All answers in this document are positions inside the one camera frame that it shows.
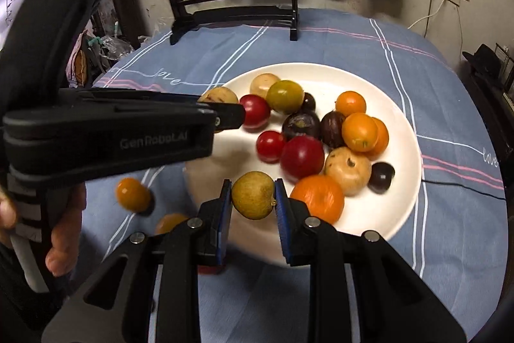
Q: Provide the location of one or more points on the green-yellow tomato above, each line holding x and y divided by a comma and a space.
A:
285, 96

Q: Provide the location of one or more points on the small red tomato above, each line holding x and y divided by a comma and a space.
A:
270, 146

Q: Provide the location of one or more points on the black hat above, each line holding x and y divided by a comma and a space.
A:
484, 61

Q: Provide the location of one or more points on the large red tomato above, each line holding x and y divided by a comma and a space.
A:
302, 157

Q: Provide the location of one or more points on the person's left hand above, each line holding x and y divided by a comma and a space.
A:
66, 234

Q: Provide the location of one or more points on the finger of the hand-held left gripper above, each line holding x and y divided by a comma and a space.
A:
231, 117
140, 96

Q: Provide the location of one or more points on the dark wooden cabinet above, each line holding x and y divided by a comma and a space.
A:
120, 5

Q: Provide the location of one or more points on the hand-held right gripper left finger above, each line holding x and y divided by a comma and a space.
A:
225, 214

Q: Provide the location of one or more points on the clear plastic bag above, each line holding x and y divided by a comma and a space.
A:
110, 45

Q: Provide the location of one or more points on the dark purple fruit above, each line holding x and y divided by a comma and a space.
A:
301, 126

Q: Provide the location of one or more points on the dark brown fruit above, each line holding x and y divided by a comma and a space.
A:
332, 129

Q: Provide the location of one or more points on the white round plate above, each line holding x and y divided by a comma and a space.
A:
397, 150

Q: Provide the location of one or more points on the large tan fruit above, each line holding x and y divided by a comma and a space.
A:
348, 171

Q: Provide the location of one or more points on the yellow-green round fruit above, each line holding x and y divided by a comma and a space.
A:
253, 196

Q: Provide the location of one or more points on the blue striped blanket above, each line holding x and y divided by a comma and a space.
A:
321, 41

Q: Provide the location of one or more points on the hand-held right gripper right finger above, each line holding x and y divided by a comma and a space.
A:
283, 222

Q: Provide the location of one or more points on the black desk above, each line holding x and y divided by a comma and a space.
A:
494, 102

